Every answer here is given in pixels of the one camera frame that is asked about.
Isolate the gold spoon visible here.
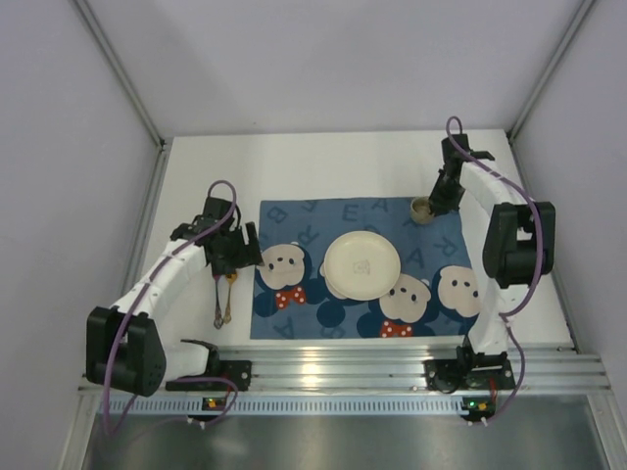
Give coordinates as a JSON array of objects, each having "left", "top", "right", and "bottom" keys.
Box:
[{"left": 222, "top": 272, "right": 238, "bottom": 325}]

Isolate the blue bear print cloth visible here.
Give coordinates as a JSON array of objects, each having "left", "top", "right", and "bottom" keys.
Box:
[{"left": 251, "top": 197, "right": 481, "bottom": 340}]

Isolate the cream round plate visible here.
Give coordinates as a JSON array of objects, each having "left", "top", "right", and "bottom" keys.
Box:
[{"left": 320, "top": 231, "right": 401, "bottom": 301}]

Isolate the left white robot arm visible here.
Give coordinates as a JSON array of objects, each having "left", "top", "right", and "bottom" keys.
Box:
[{"left": 85, "top": 197, "right": 263, "bottom": 397}]

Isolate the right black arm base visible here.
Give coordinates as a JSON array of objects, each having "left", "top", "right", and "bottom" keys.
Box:
[{"left": 424, "top": 345, "right": 515, "bottom": 394}]

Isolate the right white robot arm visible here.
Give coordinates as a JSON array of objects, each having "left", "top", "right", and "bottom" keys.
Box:
[{"left": 427, "top": 132, "right": 555, "bottom": 356}]

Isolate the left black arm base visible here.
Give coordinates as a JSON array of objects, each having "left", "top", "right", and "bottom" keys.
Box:
[{"left": 165, "top": 356, "right": 253, "bottom": 392}]

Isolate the aluminium mounting rail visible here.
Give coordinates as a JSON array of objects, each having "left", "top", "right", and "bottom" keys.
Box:
[{"left": 77, "top": 312, "right": 611, "bottom": 393}]

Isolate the right aluminium frame post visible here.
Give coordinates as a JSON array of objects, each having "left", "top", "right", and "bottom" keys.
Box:
[{"left": 506, "top": 0, "right": 599, "bottom": 144}]

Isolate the aluminium frame post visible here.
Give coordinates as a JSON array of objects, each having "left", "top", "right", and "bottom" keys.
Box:
[
  {"left": 70, "top": 0, "right": 166, "bottom": 151},
  {"left": 506, "top": 0, "right": 599, "bottom": 144}
]

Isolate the perforated grey cable tray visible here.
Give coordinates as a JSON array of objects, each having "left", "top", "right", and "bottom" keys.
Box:
[{"left": 110, "top": 395, "right": 494, "bottom": 416}]

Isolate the left aluminium frame post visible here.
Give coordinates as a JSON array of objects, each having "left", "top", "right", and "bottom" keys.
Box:
[{"left": 70, "top": 0, "right": 166, "bottom": 151}]

